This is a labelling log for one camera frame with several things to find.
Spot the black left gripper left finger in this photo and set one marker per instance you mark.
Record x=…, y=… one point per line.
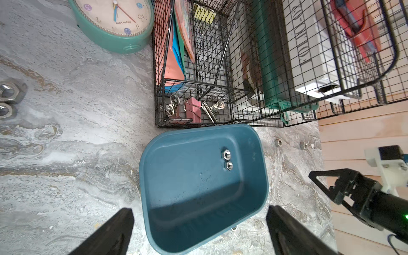
x=112, y=238

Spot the teal plastic storage box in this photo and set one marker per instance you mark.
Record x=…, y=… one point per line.
x=188, y=196

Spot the colourful paper folders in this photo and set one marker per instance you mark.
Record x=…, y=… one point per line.
x=173, y=44

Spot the large steel nut right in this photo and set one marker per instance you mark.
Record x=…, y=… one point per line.
x=11, y=93

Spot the black wire desk organizer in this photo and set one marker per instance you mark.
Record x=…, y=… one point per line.
x=226, y=77

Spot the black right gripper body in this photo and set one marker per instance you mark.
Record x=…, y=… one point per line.
x=362, y=196

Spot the green round clock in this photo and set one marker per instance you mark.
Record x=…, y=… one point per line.
x=122, y=26

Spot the white box in organizer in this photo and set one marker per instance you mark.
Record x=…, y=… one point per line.
x=313, y=63

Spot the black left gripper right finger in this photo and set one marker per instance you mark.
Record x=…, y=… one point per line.
x=290, y=237

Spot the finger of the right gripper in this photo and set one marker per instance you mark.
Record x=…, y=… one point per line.
x=332, y=183

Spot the pink binder clip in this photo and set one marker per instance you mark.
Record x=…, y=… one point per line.
x=192, y=109

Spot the small steel nut right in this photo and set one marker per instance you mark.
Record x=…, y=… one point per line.
x=7, y=111

